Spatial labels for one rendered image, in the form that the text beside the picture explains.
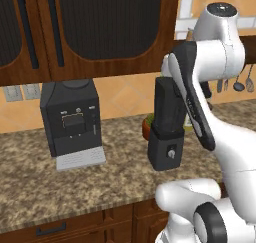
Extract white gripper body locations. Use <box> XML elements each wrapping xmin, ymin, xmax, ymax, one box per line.
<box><xmin>161</xmin><ymin>53</ymin><xmax>175</xmax><ymax>78</ymax></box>

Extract dark grey blender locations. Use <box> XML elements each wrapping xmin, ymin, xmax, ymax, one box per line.
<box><xmin>147</xmin><ymin>76</ymin><xmax>187</xmax><ymax>172</ymax></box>

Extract yellow-green bottle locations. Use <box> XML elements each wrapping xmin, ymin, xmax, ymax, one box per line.
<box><xmin>183</xmin><ymin>113</ymin><xmax>195</xmax><ymax>133</ymax></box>

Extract potted plant in red pot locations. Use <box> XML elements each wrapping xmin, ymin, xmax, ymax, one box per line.
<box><xmin>142</xmin><ymin>112</ymin><xmax>156</xmax><ymax>142</ymax></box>

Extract brown cupboard door, dark panel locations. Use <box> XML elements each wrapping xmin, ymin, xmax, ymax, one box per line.
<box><xmin>0</xmin><ymin>0</ymin><xmax>52</xmax><ymax>87</ymax></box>
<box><xmin>34</xmin><ymin>0</ymin><xmax>181</xmax><ymax>82</ymax></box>

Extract dark hanging ladle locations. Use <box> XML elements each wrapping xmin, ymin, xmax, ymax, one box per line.
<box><xmin>232</xmin><ymin>64</ymin><xmax>246</xmax><ymax>92</ymax></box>

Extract grey hanging slotted spatula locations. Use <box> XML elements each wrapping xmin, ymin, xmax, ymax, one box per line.
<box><xmin>245</xmin><ymin>63</ymin><xmax>256</xmax><ymax>94</ymax></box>

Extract black coffee machine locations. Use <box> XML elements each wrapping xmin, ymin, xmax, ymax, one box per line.
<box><xmin>39</xmin><ymin>79</ymin><xmax>107</xmax><ymax>172</ymax></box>

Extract brown lower cupboard door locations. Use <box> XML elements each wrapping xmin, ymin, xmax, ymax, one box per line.
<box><xmin>132</xmin><ymin>197</ymin><xmax>170</xmax><ymax>243</ymax></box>

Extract brown wooden drawer front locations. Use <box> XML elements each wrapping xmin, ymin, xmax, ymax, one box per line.
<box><xmin>0</xmin><ymin>203</ymin><xmax>135</xmax><ymax>243</ymax></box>

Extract dark wooden wall shelf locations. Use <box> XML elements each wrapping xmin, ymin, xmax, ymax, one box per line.
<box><xmin>239</xmin><ymin>35</ymin><xmax>256</xmax><ymax>65</ymax></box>

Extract black cupboard door handle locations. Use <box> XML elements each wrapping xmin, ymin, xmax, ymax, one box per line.
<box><xmin>15</xmin><ymin>0</ymin><xmax>40</xmax><ymax>70</ymax></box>
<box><xmin>46</xmin><ymin>0</ymin><xmax>66</xmax><ymax>68</ymax></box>

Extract grey wall socket plate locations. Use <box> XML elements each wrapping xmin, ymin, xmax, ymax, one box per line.
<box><xmin>2</xmin><ymin>85</ymin><xmax>24</xmax><ymax>103</ymax></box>
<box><xmin>22</xmin><ymin>83</ymin><xmax>42</xmax><ymax>101</ymax></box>

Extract black drawer handle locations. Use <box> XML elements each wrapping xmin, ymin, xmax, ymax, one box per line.
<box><xmin>35</xmin><ymin>221</ymin><xmax>67</xmax><ymax>238</ymax></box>

